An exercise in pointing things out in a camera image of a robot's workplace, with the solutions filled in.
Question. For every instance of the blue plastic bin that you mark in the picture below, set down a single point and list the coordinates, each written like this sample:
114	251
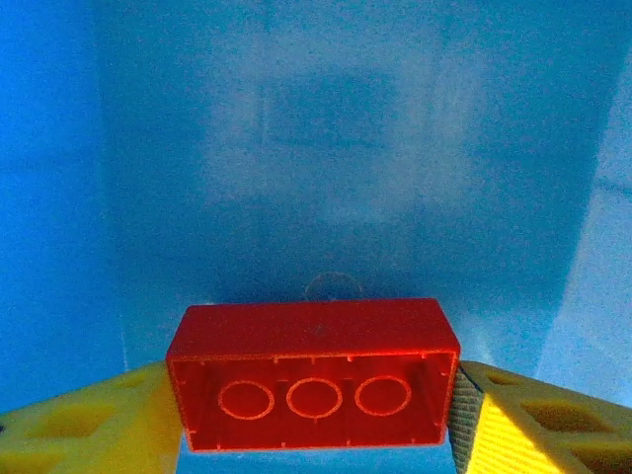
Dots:
316	148

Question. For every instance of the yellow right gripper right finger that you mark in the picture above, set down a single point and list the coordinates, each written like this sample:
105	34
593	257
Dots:
523	444

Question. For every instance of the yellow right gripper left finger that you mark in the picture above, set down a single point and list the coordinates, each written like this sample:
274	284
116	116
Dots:
99	434

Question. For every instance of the red lego brick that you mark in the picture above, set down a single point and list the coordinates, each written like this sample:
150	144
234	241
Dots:
316	331

